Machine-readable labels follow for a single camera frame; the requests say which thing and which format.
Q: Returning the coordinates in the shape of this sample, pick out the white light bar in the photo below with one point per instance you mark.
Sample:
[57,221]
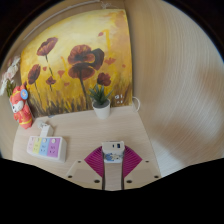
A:
[56,16]

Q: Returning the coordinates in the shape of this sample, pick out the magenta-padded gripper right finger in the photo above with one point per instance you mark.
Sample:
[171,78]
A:
[136,171]

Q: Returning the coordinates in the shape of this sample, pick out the yellow poppy flower painting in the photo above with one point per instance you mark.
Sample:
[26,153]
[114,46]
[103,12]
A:
[83,50]

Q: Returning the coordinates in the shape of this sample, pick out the red plush toy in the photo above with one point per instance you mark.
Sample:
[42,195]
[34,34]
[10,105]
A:
[20,111]

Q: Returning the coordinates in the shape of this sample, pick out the pink white flowers in vase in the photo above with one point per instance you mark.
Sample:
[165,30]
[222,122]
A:
[10,75]

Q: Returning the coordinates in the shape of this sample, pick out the small potted green plant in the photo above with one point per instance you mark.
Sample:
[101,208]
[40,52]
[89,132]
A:
[101,106]

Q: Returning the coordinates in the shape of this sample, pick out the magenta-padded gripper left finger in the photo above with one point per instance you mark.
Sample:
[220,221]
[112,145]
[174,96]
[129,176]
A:
[85,171]

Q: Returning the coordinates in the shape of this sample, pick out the pastel multicolour power strip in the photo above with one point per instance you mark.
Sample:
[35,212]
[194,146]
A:
[46,148]

